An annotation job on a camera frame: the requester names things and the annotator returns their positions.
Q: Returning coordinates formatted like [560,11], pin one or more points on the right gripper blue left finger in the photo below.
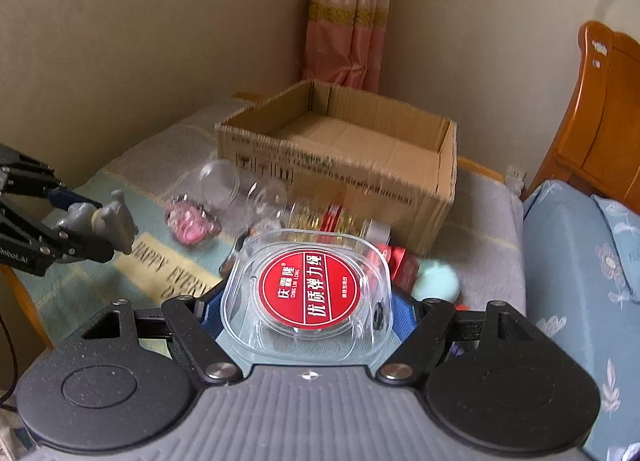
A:
[192,346]

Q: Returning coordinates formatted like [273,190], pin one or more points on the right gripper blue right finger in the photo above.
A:
[417,356]

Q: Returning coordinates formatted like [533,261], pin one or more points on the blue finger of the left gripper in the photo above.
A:
[63,199]
[75,247]

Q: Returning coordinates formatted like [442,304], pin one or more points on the grey elephant toy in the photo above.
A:
[112,223]

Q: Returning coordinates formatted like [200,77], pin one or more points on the clear case red label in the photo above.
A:
[301,297]

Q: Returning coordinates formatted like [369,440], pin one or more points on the mint green round case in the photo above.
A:
[436,280]

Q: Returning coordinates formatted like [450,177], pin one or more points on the clear plastic jar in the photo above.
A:
[231,191]

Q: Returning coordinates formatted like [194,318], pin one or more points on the jar of gold beads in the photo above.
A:
[334,218]

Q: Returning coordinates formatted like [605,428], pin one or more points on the blue floral bed sheet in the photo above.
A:
[568,298]

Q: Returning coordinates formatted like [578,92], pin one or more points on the open cardboard box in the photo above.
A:
[379,158]

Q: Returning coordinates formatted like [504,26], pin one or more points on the blue floral pillow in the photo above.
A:
[620,260]

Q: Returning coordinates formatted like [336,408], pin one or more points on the wooden bed headboard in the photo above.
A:
[596,148]

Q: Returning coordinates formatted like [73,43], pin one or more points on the pink patterned curtain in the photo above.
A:
[344,42]

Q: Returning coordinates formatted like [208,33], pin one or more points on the white wall socket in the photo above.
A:
[515,179]

